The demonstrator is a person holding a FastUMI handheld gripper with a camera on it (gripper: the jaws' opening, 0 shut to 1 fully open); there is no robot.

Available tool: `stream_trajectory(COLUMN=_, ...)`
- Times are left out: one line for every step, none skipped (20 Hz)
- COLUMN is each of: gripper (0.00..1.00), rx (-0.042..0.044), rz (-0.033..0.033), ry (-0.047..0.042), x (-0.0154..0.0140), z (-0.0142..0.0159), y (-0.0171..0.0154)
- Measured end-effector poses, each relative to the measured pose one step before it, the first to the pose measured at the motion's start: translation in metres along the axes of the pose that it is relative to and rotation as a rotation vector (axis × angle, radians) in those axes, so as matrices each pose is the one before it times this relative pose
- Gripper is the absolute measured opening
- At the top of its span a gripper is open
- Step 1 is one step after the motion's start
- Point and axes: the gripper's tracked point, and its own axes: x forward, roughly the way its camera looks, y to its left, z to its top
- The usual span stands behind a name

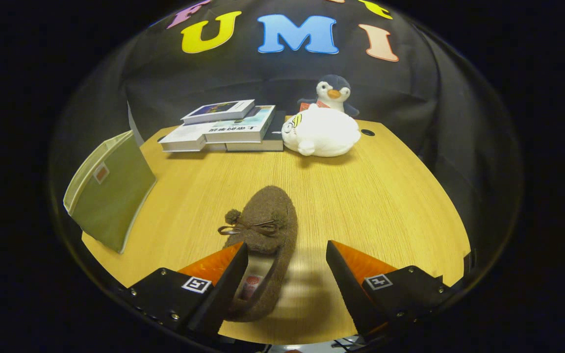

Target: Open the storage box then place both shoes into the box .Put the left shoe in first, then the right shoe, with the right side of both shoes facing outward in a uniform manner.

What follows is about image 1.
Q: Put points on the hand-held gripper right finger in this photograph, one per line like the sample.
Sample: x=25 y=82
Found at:
x=351 y=294

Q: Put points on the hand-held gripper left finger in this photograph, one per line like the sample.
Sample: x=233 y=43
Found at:
x=223 y=294

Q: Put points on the brown fuzzy shoe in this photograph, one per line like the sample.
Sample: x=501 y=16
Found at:
x=272 y=211

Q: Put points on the green fabric storage box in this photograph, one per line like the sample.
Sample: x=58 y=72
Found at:
x=115 y=196

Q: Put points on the white plush toy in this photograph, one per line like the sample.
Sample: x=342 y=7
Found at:
x=321 y=132

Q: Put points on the light blue cover book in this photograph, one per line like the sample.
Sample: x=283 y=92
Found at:
x=248 y=125

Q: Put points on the dark grey book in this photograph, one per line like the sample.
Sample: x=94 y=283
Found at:
x=276 y=130

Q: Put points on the small dark-cover book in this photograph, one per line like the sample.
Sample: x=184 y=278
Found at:
x=218 y=110

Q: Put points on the penguin plush toy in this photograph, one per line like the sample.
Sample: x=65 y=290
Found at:
x=334 y=90

